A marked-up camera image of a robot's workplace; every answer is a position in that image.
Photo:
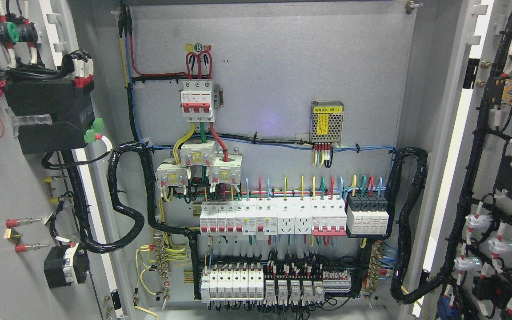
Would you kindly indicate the red white main breaker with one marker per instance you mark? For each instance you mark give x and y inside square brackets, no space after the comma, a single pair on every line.
[199,99]

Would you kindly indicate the relay terminal row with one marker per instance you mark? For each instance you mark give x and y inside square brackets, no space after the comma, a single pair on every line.
[274,284]

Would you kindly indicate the black surge protector block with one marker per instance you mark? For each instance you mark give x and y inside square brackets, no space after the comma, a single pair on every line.
[367,217]

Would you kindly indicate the metal mesh power supply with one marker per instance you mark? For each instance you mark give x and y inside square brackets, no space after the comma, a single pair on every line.
[326,121]

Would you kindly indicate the white socket breaker row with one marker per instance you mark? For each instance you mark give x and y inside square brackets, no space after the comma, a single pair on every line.
[275,216]

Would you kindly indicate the grey cabinet door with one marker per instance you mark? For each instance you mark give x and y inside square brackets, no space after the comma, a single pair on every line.
[468,258]
[24,200]

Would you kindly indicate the white current transformers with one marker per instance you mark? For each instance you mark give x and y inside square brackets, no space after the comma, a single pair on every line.
[200,158]

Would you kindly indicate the white rotary selector switch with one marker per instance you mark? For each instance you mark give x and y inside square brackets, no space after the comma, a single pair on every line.
[66,264]

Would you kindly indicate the black digital power meter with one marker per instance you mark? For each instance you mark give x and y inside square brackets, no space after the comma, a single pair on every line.
[51,115]

